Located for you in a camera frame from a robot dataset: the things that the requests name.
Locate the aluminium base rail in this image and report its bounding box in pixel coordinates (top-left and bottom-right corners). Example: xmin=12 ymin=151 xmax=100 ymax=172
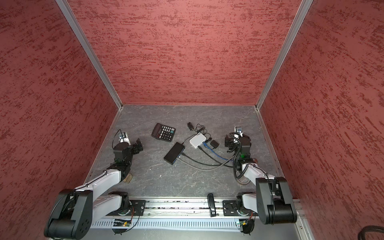
xmin=89 ymin=197 xmax=305 ymax=218

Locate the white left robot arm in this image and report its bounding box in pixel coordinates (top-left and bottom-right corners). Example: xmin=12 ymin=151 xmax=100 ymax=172
xmin=44 ymin=140 xmax=145 ymax=240

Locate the aluminium corner post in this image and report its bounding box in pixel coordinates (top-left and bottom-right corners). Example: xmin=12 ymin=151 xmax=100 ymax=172
xmin=255 ymin=0 xmax=314 ymax=110
xmin=55 ymin=0 xmax=124 ymax=109

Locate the black desk calculator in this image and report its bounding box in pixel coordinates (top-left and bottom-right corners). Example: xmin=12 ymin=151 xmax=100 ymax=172
xmin=151 ymin=123 xmax=176 ymax=142

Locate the black smartphone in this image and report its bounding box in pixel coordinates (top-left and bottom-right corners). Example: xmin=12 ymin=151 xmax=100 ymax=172
xmin=164 ymin=142 xmax=185 ymax=165

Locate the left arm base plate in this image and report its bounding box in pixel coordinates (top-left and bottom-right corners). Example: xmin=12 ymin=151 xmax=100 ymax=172
xmin=112 ymin=200 xmax=147 ymax=217

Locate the white slotted cable duct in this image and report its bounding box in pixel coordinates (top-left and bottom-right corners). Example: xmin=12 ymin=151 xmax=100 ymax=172
xmin=91 ymin=218 xmax=241 ymax=232

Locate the brown tape roll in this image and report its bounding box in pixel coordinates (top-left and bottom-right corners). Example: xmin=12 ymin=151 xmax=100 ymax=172
xmin=123 ymin=174 xmax=133 ymax=184

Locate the black power adapter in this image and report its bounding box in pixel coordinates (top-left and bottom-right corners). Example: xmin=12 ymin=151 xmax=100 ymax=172
xmin=187 ymin=122 xmax=194 ymax=131
xmin=210 ymin=140 xmax=220 ymax=149

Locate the blue ethernet cable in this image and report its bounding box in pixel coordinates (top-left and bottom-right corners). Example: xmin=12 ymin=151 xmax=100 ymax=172
xmin=202 ymin=142 xmax=230 ymax=161

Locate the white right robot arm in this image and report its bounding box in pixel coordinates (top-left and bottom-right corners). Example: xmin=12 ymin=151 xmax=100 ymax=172
xmin=225 ymin=133 xmax=298 ymax=225

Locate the aluminium right corner post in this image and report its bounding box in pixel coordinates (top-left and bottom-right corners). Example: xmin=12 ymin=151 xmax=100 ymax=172
xmin=255 ymin=0 xmax=314 ymax=110

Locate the black ethernet cable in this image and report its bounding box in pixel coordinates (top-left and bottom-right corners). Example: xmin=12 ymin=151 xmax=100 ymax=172
xmin=178 ymin=152 xmax=238 ymax=172

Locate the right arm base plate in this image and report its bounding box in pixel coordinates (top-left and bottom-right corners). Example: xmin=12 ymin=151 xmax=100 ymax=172
xmin=223 ymin=200 xmax=256 ymax=217

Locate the white network switch box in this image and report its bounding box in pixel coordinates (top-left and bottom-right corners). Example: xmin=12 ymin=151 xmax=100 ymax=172
xmin=189 ymin=133 xmax=207 ymax=149

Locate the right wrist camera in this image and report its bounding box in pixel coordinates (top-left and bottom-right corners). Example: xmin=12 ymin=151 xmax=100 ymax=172
xmin=235 ymin=127 xmax=244 ymax=139

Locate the aluminium left corner post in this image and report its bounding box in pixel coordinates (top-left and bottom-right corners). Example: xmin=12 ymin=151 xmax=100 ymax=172
xmin=55 ymin=0 xmax=124 ymax=109

